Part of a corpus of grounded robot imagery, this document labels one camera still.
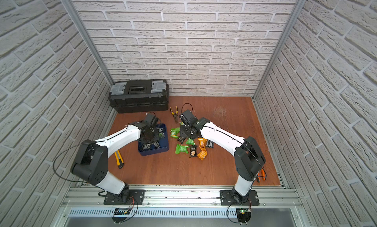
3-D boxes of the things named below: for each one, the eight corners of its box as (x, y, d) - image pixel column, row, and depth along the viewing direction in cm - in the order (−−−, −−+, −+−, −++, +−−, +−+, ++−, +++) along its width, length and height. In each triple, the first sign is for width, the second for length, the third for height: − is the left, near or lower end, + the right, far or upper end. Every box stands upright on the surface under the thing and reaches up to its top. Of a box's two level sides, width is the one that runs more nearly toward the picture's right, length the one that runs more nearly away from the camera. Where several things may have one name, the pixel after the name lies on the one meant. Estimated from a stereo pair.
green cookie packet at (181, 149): (175, 154, 91) (175, 152, 89) (176, 145, 95) (176, 143, 93) (189, 154, 91) (189, 152, 89) (189, 145, 95) (189, 143, 93)
